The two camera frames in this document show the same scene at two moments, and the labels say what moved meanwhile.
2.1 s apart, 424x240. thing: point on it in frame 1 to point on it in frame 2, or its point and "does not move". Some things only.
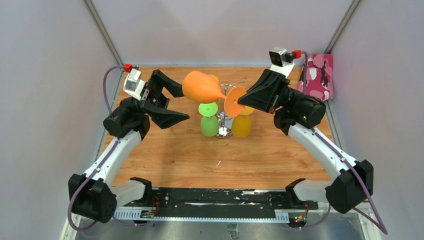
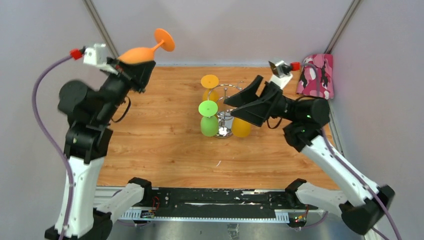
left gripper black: (163, 117) to (138, 74)
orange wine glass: (199, 87) to (143, 55)
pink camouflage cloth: (320, 82) does not move
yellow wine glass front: (241, 124) does not move
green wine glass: (209, 123) does not move
